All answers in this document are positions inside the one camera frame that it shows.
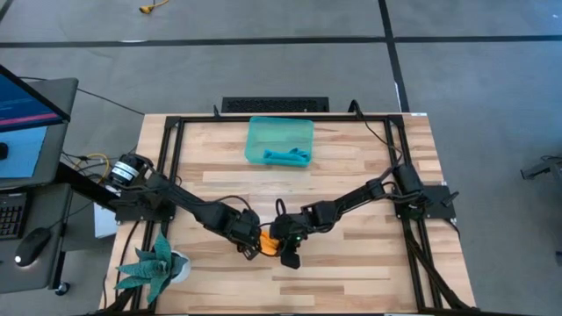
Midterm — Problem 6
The artificial green plant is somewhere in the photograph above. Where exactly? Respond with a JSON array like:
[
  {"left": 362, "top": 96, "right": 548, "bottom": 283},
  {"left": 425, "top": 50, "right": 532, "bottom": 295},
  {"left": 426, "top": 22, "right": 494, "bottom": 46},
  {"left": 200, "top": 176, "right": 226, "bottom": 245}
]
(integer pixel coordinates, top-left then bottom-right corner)
[{"left": 114, "top": 231, "right": 189, "bottom": 305}]

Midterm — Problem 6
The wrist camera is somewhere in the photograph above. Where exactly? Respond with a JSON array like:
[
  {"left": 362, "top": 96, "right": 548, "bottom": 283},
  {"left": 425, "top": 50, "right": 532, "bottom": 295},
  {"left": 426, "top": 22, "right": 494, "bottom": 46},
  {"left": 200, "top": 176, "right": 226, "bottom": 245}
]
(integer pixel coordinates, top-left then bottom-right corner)
[
  {"left": 238, "top": 243, "right": 261, "bottom": 261},
  {"left": 280, "top": 248, "right": 303, "bottom": 270}
]

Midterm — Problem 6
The yellow cable end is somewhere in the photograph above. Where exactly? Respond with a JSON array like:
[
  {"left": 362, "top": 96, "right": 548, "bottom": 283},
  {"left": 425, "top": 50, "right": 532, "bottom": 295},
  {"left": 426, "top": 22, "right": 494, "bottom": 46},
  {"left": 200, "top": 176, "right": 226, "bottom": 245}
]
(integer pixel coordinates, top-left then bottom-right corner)
[{"left": 139, "top": 0, "right": 170, "bottom": 15}]

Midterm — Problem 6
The black equipment piece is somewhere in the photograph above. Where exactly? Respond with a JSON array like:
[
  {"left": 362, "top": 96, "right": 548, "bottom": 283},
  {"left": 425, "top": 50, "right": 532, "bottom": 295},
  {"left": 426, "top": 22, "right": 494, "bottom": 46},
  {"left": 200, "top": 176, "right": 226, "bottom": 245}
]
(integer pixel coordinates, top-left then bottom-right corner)
[{"left": 520, "top": 154, "right": 562, "bottom": 181}]

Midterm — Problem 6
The white box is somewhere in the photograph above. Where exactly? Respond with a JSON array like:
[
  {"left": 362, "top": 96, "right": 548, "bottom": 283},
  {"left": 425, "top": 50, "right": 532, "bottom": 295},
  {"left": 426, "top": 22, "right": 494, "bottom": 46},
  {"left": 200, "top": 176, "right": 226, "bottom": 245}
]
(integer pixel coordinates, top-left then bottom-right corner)
[{"left": 93, "top": 202, "right": 119, "bottom": 239}]

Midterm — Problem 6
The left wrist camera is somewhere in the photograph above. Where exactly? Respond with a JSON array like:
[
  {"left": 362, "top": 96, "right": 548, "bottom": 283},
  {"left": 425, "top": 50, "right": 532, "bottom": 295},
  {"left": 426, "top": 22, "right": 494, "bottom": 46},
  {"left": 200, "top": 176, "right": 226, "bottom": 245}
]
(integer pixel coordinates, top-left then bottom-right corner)
[{"left": 238, "top": 243, "right": 261, "bottom": 261}]

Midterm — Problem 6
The black metal table frame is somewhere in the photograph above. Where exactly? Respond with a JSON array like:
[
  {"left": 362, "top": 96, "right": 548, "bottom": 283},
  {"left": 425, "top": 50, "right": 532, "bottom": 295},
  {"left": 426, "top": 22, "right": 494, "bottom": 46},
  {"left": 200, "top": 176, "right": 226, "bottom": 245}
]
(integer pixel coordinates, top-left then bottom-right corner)
[{"left": 103, "top": 112, "right": 479, "bottom": 316}]

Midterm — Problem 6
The grey desk cart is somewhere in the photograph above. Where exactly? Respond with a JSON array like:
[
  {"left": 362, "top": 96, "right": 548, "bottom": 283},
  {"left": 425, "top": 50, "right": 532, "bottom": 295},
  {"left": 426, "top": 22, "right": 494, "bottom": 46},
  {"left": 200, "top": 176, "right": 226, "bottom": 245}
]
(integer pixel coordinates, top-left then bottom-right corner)
[{"left": 0, "top": 77, "right": 79, "bottom": 295}]

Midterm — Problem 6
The teal translucent plastic basket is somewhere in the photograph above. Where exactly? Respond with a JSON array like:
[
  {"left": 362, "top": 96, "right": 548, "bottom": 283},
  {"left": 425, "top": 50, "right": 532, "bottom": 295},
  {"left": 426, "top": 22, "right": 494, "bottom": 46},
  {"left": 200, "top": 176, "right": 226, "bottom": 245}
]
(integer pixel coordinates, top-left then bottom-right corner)
[{"left": 244, "top": 115, "right": 315, "bottom": 168}]

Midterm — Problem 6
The white plant pot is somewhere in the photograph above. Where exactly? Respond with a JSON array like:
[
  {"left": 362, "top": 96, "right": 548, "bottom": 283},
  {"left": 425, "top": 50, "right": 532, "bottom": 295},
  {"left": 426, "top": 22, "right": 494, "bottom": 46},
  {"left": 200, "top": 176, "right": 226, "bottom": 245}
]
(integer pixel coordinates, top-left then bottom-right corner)
[{"left": 170, "top": 249, "right": 193, "bottom": 284}]

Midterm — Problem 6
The black left camera cable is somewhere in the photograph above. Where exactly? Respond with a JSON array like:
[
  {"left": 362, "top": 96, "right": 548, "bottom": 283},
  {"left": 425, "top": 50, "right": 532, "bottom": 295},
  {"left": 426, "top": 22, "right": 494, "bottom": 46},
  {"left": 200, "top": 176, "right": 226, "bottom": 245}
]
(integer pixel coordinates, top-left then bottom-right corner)
[{"left": 210, "top": 194, "right": 273, "bottom": 229}]

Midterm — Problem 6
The black backlit keyboard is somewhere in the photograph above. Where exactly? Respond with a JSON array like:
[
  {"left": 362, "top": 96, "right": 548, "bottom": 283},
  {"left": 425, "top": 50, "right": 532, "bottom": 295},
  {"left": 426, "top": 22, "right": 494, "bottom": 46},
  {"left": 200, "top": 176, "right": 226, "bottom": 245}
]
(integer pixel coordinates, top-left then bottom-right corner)
[{"left": 0, "top": 191, "right": 28, "bottom": 241}]

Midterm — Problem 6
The teal microfiber towel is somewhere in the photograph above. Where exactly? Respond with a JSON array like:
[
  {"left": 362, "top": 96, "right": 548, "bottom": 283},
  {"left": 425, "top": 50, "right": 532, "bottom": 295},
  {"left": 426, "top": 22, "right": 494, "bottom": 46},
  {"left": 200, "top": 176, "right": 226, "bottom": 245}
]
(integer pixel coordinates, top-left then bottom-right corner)
[{"left": 262, "top": 147, "right": 311, "bottom": 167}]

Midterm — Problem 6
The black computer mouse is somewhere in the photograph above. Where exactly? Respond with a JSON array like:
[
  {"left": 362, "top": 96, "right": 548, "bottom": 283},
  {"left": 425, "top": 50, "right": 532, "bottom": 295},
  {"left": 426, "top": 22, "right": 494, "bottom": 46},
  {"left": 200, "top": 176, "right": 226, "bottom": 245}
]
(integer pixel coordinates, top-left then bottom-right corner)
[{"left": 12, "top": 228, "right": 50, "bottom": 269}]

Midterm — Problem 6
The orange microfiber towel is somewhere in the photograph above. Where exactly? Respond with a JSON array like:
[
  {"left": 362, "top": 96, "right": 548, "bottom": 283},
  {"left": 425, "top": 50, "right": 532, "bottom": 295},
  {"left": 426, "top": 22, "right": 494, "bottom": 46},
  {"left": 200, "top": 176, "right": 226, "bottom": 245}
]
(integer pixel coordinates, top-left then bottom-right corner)
[{"left": 258, "top": 231, "right": 281, "bottom": 257}]

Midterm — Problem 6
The black diagonal support bar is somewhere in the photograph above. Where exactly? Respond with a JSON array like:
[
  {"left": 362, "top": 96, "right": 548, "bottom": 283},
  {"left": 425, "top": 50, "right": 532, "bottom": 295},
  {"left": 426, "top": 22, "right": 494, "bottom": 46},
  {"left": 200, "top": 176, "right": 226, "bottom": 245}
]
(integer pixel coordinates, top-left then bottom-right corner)
[{"left": 52, "top": 161, "right": 122, "bottom": 212}]

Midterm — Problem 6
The long black arm cable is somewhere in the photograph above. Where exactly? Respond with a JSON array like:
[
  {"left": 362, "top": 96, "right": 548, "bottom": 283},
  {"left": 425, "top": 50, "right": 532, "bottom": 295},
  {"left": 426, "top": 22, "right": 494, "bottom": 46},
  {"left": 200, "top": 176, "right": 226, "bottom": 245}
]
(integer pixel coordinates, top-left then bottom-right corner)
[{"left": 348, "top": 99, "right": 405, "bottom": 172}]

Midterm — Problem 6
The thin black power cable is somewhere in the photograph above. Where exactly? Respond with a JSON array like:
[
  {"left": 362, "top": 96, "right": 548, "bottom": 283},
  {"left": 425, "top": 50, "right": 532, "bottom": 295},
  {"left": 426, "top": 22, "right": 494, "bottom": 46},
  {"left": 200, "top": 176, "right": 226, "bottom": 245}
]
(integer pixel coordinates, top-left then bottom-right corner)
[{"left": 19, "top": 76, "right": 146, "bottom": 117}]

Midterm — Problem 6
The yellow and black wire bundle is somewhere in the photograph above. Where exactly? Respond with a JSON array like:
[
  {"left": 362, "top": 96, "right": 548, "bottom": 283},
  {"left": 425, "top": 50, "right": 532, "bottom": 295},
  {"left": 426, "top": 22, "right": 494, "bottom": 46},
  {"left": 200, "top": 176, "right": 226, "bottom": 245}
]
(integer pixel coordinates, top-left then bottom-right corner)
[{"left": 61, "top": 151, "right": 112, "bottom": 185}]

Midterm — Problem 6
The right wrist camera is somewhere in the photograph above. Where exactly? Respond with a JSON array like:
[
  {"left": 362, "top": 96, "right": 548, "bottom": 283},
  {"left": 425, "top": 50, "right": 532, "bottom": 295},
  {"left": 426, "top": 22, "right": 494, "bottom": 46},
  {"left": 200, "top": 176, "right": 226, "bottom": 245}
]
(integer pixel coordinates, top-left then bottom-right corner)
[{"left": 280, "top": 248, "right": 303, "bottom": 270}]

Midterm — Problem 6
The monitor with blue screen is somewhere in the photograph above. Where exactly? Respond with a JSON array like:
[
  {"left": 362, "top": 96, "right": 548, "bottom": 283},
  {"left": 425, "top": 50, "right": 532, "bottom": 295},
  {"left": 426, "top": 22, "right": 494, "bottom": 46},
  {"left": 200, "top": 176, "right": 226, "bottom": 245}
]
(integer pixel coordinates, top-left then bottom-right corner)
[{"left": 0, "top": 64, "right": 72, "bottom": 133}]

